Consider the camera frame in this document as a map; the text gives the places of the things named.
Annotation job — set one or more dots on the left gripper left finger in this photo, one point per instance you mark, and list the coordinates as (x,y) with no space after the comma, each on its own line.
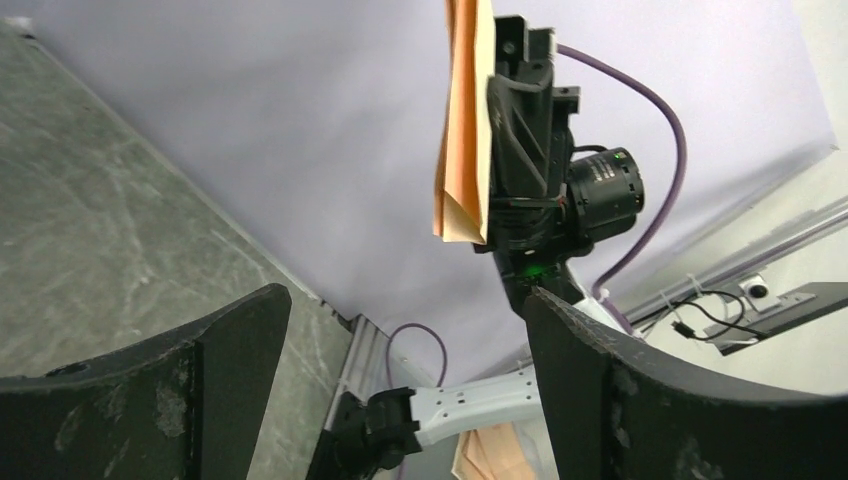
(184,404)

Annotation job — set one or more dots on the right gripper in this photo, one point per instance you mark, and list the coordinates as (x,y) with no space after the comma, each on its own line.
(531,143)

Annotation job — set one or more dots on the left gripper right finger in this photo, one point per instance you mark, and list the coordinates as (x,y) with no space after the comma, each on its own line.
(617,408)

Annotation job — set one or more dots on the orange letter paper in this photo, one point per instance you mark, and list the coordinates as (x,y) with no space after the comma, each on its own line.
(462,182)

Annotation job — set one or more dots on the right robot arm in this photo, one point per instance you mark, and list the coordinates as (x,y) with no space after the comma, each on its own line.
(369,433)

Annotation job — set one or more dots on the black monitor stand plate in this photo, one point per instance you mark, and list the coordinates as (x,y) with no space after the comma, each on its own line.
(772,313)

